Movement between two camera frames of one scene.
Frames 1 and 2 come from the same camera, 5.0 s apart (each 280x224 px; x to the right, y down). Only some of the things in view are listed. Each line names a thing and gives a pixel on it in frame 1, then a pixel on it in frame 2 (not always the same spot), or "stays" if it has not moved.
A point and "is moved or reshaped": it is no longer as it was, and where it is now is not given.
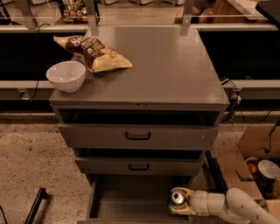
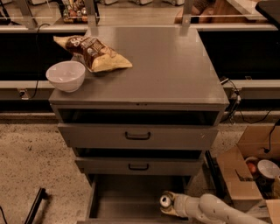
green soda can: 178,198 is moved or reshaped
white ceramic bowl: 66,75 stays
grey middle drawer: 139,166 stays
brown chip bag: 95,57 stays
